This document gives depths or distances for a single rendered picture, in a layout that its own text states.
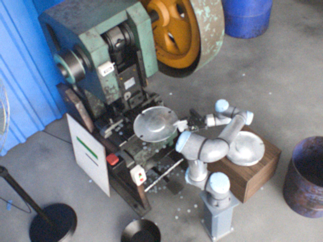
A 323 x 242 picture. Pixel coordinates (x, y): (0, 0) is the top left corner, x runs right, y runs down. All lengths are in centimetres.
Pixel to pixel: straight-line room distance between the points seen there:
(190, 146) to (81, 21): 83
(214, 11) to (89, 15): 64
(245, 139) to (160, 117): 73
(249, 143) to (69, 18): 151
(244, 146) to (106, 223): 122
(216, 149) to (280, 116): 168
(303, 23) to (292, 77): 99
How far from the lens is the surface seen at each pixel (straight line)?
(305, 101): 338
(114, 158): 200
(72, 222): 272
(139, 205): 263
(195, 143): 158
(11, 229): 296
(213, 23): 175
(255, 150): 245
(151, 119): 208
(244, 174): 236
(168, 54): 215
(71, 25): 175
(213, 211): 210
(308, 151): 261
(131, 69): 192
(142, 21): 177
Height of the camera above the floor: 236
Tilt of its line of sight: 50 degrees down
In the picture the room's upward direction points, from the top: 10 degrees counter-clockwise
